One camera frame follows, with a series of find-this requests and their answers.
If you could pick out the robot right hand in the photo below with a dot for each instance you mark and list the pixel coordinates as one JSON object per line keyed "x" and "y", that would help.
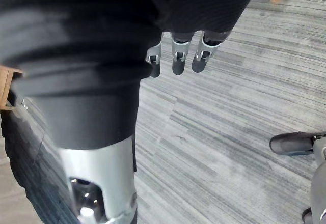
{"x": 84, "y": 56}

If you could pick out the light wooden side furniture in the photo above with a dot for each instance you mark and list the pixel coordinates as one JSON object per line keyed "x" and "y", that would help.
{"x": 7, "y": 89}

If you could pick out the dark robot left foot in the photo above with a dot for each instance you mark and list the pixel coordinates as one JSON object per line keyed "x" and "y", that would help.
{"x": 307, "y": 216}

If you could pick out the dark robot foot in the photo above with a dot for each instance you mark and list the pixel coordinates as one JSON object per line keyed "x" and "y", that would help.
{"x": 290, "y": 143}
{"x": 307, "y": 216}

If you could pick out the dark robot right foot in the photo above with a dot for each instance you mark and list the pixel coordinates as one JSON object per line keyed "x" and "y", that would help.
{"x": 290, "y": 143}

